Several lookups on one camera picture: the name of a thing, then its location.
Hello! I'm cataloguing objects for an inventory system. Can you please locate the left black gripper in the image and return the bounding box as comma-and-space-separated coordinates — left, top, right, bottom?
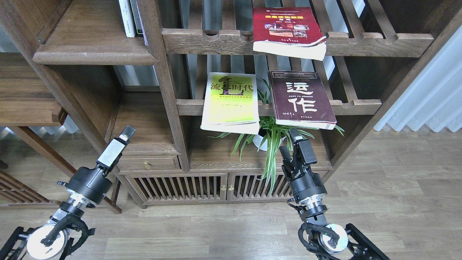
57, 125, 136, 208

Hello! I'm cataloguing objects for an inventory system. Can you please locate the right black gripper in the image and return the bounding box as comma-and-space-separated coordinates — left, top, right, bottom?
279, 129, 327, 206

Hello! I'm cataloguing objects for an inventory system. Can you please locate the dark maroon cover book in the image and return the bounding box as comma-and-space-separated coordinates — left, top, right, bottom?
268, 70, 337, 130

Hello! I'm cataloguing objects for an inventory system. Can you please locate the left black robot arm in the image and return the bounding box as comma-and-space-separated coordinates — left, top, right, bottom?
1, 125, 136, 260

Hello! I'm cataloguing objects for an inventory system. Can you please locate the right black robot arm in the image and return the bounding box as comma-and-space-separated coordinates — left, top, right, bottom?
279, 129, 388, 260

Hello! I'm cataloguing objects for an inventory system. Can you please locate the green spider plant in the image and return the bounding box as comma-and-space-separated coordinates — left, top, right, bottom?
209, 78, 345, 195

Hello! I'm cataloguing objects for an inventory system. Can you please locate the yellow green cover book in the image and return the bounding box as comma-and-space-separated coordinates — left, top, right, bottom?
201, 72, 260, 134

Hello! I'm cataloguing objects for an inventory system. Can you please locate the dark wooden bookshelf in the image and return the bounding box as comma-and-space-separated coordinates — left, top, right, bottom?
1, 0, 461, 207

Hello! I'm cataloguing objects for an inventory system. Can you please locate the red cover book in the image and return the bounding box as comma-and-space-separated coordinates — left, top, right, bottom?
253, 7, 327, 61

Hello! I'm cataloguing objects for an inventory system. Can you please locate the pale purple upright book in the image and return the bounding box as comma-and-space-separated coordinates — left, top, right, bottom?
134, 0, 148, 46

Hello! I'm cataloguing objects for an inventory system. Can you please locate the white curtain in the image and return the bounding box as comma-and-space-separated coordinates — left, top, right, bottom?
374, 28, 462, 132

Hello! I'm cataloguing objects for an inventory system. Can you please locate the white upright book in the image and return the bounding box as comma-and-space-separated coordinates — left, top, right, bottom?
118, 0, 136, 38

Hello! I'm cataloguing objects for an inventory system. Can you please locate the dark upright book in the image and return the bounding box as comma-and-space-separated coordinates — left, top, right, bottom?
130, 0, 144, 38

